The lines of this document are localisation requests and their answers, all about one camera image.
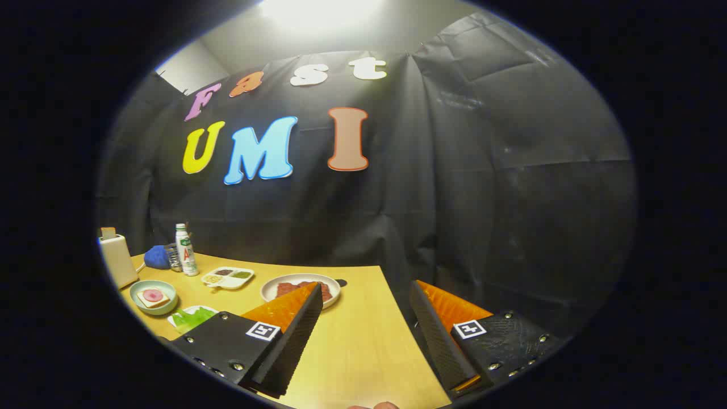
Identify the pale green plate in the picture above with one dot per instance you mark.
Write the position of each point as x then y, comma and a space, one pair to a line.
136, 293

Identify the blue oven mitt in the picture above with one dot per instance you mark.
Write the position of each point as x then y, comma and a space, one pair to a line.
155, 257

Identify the white divided dish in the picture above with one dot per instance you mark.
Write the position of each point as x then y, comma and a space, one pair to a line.
227, 283

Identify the toasted bread slice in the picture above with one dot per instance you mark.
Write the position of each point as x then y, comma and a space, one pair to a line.
108, 232

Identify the white square plate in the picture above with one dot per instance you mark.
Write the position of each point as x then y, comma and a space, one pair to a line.
199, 308

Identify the round pink ham slice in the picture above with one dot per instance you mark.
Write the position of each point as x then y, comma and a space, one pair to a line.
152, 295

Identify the black backdrop cloth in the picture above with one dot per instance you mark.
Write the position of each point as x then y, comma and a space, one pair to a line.
454, 199

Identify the white drink bottle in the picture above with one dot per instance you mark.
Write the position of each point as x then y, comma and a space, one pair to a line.
186, 255

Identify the white toaster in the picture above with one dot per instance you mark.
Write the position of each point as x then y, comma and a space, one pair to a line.
116, 261

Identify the dark red meat slice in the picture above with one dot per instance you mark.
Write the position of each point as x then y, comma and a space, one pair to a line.
285, 289
325, 291

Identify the green lettuce leaf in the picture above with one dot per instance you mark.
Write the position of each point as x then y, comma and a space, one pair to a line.
190, 319

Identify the white round meat plate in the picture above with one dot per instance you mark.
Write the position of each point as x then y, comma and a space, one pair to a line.
270, 291

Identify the pile of yellow beans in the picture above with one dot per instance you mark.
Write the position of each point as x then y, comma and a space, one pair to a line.
213, 279

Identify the white bread slice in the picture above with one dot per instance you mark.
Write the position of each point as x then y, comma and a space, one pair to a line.
163, 301

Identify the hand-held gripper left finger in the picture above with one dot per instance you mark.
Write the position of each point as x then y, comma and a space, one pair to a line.
295, 346

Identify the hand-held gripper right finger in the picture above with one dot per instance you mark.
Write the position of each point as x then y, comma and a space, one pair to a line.
440, 346

